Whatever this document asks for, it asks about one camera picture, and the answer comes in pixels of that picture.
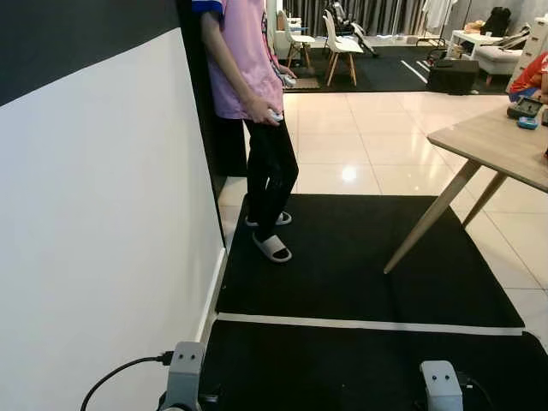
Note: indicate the white desk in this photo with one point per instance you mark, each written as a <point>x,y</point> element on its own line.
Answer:
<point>471,38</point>

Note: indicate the white sofa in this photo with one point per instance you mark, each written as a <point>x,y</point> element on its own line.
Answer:
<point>497,60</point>

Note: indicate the wooden table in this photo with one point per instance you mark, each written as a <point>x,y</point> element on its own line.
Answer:
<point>497,141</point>

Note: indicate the white chair wooden legs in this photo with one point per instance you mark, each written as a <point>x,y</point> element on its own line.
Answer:
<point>332,34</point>
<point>298,40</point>

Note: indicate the black handheld screen controller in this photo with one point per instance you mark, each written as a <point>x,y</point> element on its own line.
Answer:
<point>526,108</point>

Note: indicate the black backpack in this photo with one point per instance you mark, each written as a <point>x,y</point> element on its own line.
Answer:
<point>497,21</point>

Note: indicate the standing person pink shirt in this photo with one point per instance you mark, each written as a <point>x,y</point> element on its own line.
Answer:
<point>244,60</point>

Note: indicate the small blue object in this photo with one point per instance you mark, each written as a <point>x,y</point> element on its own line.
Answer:
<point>527,122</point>

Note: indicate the black ottoman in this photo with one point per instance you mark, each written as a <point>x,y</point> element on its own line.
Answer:
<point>452,77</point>

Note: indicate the crouching person red shirt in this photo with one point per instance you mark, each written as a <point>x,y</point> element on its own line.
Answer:
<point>531,77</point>

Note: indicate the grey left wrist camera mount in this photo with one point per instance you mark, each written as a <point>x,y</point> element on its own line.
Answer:
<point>184,377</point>

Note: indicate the grey curtain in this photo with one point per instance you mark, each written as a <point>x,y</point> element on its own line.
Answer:
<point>385,15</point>

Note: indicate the white handheld controller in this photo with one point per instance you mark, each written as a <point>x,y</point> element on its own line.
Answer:
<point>275,115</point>

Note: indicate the white drawer cabinet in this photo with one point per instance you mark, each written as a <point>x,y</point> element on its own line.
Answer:
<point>537,34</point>

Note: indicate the black area rug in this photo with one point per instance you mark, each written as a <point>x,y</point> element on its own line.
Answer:
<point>385,75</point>

